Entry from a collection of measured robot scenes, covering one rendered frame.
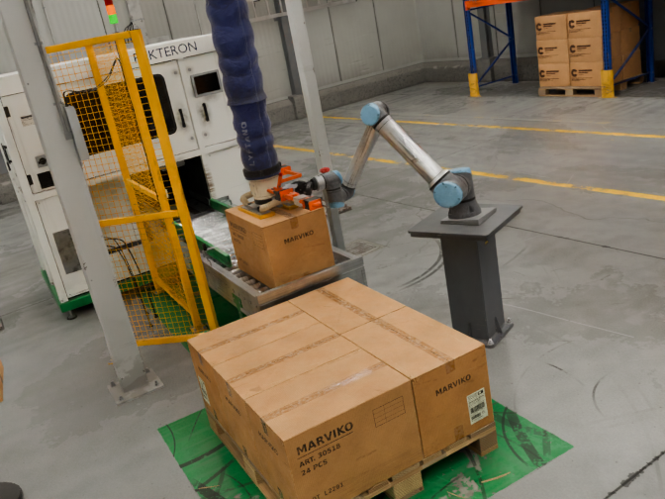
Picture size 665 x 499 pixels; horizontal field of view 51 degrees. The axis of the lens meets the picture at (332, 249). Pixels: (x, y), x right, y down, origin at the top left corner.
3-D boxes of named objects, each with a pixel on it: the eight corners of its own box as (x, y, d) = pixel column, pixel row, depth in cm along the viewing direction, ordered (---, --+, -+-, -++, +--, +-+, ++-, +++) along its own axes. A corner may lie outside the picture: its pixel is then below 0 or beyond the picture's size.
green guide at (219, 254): (152, 226, 589) (149, 216, 586) (164, 223, 593) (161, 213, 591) (218, 271, 453) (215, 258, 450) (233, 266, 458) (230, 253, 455)
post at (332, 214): (344, 311, 494) (319, 174, 461) (353, 308, 497) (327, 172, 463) (349, 314, 488) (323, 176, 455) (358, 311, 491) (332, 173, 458)
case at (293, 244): (238, 268, 454) (224, 210, 440) (293, 249, 470) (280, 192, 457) (276, 292, 403) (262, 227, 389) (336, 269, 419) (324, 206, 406)
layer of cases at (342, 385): (204, 405, 380) (186, 340, 367) (359, 338, 421) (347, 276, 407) (303, 525, 278) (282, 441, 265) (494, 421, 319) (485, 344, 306)
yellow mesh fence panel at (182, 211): (108, 364, 483) (6, 54, 413) (114, 357, 492) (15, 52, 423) (227, 353, 466) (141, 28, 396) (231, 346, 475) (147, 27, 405)
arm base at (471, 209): (454, 211, 416) (451, 194, 414) (485, 208, 406) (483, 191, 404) (443, 220, 401) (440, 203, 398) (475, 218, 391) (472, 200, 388)
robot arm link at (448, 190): (474, 188, 386) (379, 93, 392) (465, 197, 372) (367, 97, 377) (455, 206, 394) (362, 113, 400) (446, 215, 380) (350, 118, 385)
